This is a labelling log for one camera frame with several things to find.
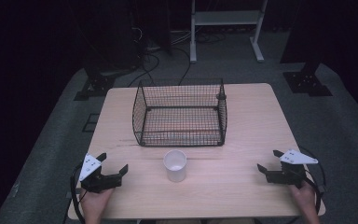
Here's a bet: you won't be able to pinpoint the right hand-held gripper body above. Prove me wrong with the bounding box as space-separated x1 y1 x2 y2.
266 148 319 189

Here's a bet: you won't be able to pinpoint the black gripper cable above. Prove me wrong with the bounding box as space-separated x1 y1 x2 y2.
297 147 328 216
69 161 87 224

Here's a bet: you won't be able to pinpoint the black floor cables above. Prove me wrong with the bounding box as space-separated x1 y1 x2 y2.
126 26 227 89

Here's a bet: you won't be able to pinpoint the black wire mesh basket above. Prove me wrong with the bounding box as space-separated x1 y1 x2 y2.
131 77 228 148

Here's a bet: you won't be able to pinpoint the person's right hand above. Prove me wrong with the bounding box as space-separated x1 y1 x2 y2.
288 180 321 224

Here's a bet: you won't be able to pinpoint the white metal stand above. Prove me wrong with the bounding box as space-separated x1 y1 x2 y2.
189 0 269 64

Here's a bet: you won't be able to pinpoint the white plastic cup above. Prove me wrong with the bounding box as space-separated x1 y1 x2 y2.
162 149 188 184

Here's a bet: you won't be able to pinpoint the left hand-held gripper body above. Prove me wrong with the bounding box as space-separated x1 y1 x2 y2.
78 153 122 194

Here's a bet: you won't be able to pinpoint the black stand base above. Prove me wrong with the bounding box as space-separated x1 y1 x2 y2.
73 57 117 102
282 60 334 98

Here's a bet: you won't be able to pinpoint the dark upright panel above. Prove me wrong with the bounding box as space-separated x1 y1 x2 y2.
153 0 173 56

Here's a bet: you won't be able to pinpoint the person's left hand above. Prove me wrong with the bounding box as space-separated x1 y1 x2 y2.
79 187 115 224

